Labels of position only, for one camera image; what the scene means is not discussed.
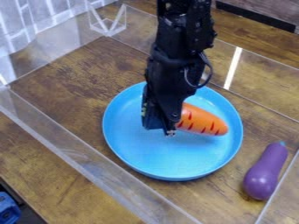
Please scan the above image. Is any blue round plastic tray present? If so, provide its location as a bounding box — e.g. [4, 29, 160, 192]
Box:
[103, 82, 243, 181]

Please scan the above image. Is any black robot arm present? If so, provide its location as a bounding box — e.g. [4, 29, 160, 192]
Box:
[142, 0, 218, 136]

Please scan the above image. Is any blue object at corner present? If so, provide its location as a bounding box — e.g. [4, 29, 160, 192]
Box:
[0, 192, 21, 224]

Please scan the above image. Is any purple toy eggplant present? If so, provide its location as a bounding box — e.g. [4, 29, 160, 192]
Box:
[243, 141, 288, 200]

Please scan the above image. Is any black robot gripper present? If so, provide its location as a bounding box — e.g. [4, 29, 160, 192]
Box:
[142, 45, 214, 137]

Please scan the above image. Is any orange toy carrot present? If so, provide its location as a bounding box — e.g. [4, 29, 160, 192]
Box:
[175, 102, 230, 136]

